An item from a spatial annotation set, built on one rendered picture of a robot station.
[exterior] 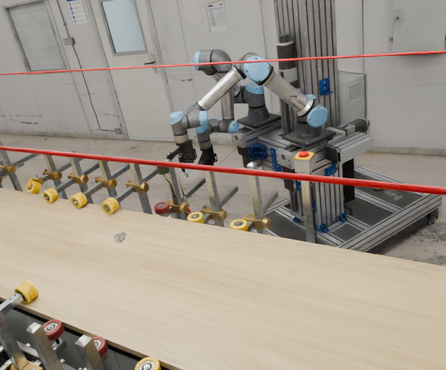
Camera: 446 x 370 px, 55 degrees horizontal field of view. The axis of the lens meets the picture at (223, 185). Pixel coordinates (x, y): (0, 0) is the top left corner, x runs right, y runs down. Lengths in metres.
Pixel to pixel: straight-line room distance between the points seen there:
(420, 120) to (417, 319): 3.21
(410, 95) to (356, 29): 0.80
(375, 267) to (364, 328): 0.31
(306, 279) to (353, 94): 1.51
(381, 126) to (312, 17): 2.24
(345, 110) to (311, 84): 0.32
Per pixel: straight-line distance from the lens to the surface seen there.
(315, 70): 2.67
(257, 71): 2.15
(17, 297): 1.94
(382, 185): 0.50
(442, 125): 4.56
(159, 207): 2.31
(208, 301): 1.64
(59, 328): 1.78
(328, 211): 3.08
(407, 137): 4.64
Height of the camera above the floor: 1.99
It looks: 27 degrees down
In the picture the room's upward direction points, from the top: 11 degrees counter-clockwise
